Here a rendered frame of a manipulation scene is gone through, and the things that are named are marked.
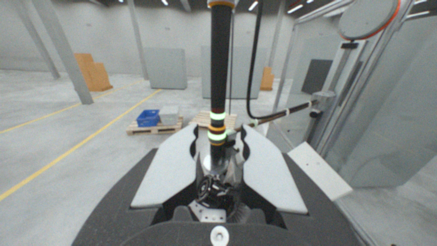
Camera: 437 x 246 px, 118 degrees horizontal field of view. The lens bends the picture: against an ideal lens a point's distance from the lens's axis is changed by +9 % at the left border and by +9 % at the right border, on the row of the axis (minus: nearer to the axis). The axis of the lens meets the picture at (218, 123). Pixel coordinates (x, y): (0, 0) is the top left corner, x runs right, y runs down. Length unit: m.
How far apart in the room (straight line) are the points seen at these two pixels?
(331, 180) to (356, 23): 0.64
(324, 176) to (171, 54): 7.29
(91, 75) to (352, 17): 8.49
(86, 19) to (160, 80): 8.72
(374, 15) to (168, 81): 7.35
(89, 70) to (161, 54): 3.19
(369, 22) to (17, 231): 3.23
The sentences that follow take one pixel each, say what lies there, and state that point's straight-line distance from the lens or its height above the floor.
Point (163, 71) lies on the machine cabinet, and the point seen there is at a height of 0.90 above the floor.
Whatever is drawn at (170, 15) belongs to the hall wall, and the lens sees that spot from 12.92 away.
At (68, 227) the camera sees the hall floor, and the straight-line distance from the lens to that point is 2.45.
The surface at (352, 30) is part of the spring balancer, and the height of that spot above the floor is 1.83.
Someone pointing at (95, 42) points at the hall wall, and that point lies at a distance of 15.17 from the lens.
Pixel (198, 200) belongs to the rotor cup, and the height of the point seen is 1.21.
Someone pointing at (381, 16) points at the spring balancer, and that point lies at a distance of 0.87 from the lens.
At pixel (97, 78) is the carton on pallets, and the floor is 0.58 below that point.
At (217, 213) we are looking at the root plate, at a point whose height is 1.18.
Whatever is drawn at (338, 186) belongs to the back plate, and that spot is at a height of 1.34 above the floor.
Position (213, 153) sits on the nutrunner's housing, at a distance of 0.33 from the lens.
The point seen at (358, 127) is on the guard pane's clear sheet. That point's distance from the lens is 0.97.
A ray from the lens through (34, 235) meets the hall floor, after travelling 2.61.
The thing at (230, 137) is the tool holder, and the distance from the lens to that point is 0.33.
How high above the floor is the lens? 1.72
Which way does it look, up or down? 27 degrees down
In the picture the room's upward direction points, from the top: 2 degrees clockwise
